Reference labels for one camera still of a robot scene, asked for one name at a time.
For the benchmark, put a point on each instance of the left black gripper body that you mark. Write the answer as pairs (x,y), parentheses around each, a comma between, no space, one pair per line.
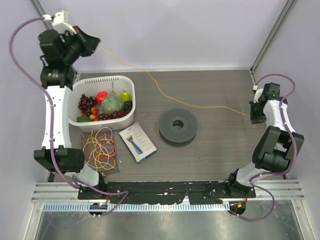
(76,46)

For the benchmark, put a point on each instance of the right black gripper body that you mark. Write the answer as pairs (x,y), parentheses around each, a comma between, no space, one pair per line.
(256,115)

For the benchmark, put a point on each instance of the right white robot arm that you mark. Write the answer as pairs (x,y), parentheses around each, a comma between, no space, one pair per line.
(278,146)

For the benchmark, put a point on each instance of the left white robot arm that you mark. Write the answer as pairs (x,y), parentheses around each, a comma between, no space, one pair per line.
(61,48)

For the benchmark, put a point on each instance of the red apple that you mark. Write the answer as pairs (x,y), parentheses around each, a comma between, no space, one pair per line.
(100,97)

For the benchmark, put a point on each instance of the dark red grape bunch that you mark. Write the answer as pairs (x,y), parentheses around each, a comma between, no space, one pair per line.
(86,103)

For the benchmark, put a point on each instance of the white plastic basket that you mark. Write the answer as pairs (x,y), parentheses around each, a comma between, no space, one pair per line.
(113,85)

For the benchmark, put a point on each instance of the green netted melon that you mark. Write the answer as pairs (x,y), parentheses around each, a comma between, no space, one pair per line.
(112,103)

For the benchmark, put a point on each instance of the small peach fruit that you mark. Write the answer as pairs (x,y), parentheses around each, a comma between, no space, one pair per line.
(91,112)

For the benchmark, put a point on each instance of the green leaf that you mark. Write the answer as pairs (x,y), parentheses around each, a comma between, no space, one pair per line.
(83,119)

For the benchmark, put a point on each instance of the razor in white box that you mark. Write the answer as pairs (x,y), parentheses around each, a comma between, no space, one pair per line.
(137,142)

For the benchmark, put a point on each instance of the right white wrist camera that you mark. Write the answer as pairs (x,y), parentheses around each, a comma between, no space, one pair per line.
(257,93)

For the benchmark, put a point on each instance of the grey perforated cable spool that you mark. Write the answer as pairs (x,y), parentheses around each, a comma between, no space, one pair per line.
(177,127)

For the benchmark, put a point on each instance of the aluminium rail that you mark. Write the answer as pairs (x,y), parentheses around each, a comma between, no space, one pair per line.
(285,189)

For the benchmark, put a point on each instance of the white slotted cable duct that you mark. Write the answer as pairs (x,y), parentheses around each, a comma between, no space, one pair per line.
(91,207)

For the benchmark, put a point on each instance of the clear tray of cables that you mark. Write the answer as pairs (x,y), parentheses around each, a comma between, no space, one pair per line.
(100,152)

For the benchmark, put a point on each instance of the black mounting base plate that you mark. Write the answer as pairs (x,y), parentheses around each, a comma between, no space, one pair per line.
(166,192)

